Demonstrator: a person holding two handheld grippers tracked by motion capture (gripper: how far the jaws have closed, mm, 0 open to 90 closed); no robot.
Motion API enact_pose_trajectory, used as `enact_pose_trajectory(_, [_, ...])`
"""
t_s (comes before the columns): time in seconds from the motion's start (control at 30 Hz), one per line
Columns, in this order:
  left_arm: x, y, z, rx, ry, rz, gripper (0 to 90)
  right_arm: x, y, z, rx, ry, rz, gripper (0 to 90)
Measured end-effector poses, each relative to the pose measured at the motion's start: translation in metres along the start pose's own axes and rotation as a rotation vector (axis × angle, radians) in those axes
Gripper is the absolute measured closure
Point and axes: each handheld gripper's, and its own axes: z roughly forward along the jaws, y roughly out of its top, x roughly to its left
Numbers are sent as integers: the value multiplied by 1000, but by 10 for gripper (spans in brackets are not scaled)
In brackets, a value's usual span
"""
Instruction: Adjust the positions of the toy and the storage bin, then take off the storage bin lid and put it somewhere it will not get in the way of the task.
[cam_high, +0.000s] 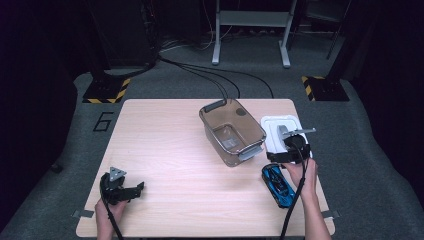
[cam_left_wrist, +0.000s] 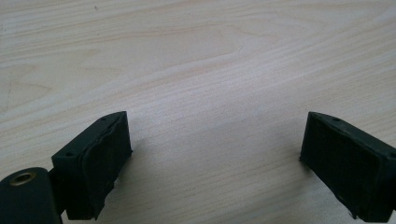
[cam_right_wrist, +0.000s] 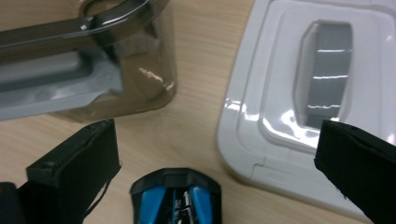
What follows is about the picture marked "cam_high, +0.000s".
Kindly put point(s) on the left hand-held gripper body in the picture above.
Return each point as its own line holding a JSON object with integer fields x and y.
{"x": 113, "y": 191}

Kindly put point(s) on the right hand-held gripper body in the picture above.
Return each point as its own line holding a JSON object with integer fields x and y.
{"x": 296, "y": 145}

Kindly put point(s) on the blue toy car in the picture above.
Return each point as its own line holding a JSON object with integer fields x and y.
{"x": 278, "y": 185}

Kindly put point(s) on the clear storage box grey latches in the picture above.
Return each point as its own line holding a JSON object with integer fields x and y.
{"x": 230, "y": 130}

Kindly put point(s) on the person's left hand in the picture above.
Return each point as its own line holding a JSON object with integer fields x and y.
{"x": 108, "y": 213}

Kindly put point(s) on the person's right hand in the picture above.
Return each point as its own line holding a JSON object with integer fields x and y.
{"x": 308, "y": 181}

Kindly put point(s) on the grey tape strip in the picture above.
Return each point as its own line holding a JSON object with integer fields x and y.
{"x": 83, "y": 214}
{"x": 331, "y": 214}

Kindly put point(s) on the round dark table grommet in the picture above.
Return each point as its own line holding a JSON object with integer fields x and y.
{"x": 241, "y": 111}

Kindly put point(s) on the small black floor object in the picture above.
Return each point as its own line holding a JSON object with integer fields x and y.
{"x": 56, "y": 167}

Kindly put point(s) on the black stand with striped base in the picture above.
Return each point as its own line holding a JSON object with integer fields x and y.
{"x": 328, "y": 88}
{"x": 106, "y": 88}

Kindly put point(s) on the black equipment cabinet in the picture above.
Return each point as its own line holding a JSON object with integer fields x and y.
{"x": 126, "y": 33}

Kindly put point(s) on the white metal desk frame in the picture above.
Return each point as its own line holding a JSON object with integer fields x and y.
{"x": 253, "y": 18}

